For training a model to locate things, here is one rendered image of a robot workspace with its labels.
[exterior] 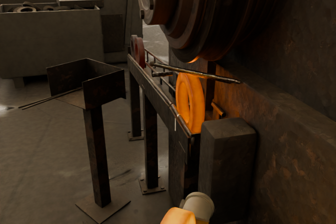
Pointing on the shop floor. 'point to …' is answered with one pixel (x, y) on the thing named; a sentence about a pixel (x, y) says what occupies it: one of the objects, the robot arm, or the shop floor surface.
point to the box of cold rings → (46, 38)
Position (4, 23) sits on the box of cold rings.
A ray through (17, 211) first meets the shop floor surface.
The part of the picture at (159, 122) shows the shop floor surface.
